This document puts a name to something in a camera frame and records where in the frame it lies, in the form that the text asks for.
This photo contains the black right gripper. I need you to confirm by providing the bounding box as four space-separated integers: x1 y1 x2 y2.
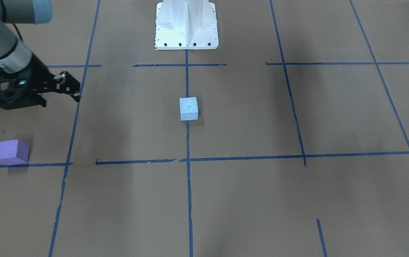
0 54 81 110

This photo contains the light blue foam block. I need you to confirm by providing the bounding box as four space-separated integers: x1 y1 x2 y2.
180 97 199 121

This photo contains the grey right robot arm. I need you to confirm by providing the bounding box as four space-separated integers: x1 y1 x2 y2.
0 0 81 110

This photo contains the purple foam block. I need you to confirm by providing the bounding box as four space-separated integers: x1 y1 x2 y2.
0 139 30 166

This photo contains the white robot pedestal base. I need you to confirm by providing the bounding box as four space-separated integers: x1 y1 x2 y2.
155 0 219 50

